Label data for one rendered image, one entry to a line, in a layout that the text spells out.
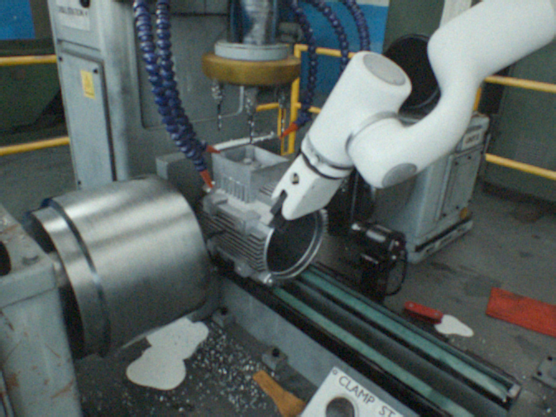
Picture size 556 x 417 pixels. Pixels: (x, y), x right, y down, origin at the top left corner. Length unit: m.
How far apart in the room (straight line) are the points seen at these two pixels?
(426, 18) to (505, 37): 3.61
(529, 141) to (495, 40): 3.32
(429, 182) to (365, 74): 0.64
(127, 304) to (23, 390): 0.15
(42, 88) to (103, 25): 4.09
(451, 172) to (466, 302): 0.32
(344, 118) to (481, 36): 0.19
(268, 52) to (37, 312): 0.52
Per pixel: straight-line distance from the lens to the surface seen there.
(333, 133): 0.60
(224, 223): 0.88
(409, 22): 4.32
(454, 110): 0.57
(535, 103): 3.91
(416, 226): 1.22
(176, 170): 0.88
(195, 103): 1.03
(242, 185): 0.85
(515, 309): 1.20
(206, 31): 1.03
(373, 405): 0.49
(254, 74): 0.77
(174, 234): 0.67
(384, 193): 1.02
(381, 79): 0.57
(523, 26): 0.66
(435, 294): 1.17
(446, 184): 1.23
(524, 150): 3.97
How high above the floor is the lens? 1.44
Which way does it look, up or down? 26 degrees down
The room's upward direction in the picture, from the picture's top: 3 degrees clockwise
